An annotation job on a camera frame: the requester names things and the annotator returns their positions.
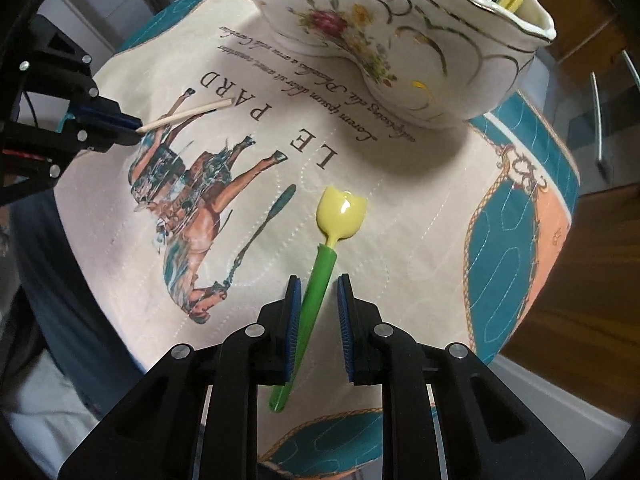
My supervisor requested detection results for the thin wooden chopstick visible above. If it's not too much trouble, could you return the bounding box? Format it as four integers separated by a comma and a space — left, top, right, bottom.
136, 98, 234, 134

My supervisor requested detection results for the yellow green tulip spoon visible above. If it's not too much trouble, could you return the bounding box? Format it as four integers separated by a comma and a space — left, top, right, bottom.
269, 185, 368, 413

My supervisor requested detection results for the printed horse table mat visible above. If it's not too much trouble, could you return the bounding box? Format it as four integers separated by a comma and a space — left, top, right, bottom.
52, 0, 582, 480

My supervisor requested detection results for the white floral cutlery jar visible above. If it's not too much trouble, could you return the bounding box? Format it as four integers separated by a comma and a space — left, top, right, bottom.
253, 0, 556, 128

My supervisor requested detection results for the built-in oven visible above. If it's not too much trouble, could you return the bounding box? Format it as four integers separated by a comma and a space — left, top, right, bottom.
544, 48, 639, 195

